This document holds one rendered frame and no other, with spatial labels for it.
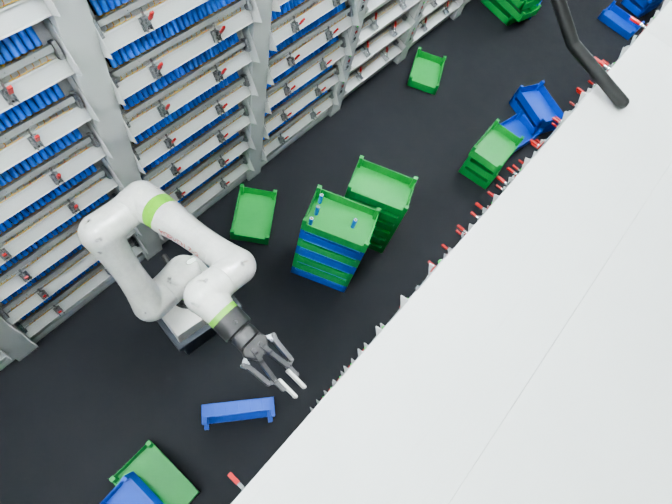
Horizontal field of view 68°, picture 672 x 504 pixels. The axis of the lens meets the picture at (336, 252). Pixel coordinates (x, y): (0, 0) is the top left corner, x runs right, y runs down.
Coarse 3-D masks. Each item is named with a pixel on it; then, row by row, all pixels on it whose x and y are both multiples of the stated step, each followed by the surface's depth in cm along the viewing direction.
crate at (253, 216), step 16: (240, 192) 275; (256, 192) 277; (272, 192) 275; (240, 208) 273; (256, 208) 274; (272, 208) 276; (240, 224) 269; (256, 224) 270; (240, 240) 265; (256, 240) 263
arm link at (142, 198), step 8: (136, 184) 158; (144, 184) 158; (152, 184) 160; (120, 192) 157; (128, 192) 156; (136, 192) 156; (144, 192) 156; (152, 192) 156; (160, 192) 157; (120, 200) 155; (128, 200) 155; (136, 200) 155; (144, 200) 154; (152, 200) 154; (160, 200) 154; (168, 200) 155; (128, 208) 154; (136, 208) 155; (144, 208) 154; (152, 208) 153; (136, 216) 156; (144, 216) 154; (152, 216) 153
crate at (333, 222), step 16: (320, 192) 226; (320, 208) 225; (336, 208) 227; (352, 208) 228; (368, 208) 225; (304, 224) 215; (320, 224) 222; (336, 224) 223; (368, 224) 226; (336, 240) 218; (352, 240) 221; (368, 240) 221
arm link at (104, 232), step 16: (112, 208) 153; (80, 224) 151; (96, 224) 149; (112, 224) 151; (128, 224) 155; (80, 240) 151; (96, 240) 150; (112, 240) 152; (96, 256) 156; (112, 256) 156; (128, 256) 162; (112, 272) 163; (128, 272) 165; (144, 272) 172; (128, 288) 170; (144, 288) 173; (160, 288) 183; (144, 304) 177; (160, 304) 182; (176, 304) 190; (144, 320) 183
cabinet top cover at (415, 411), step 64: (640, 64) 106; (576, 128) 95; (640, 128) 98; (512, 192) 85; (576, 192) 88; (640, 192) 90; (448, 256) 78; (512, 256) 80; (576, 256) 82; (448, 320) 73; (512, 320) 75; (384, 384) 67; (448, 384) 69; (512, 384) 70; (320, 448) 62; (384, 448) 64; (448, 448) 65
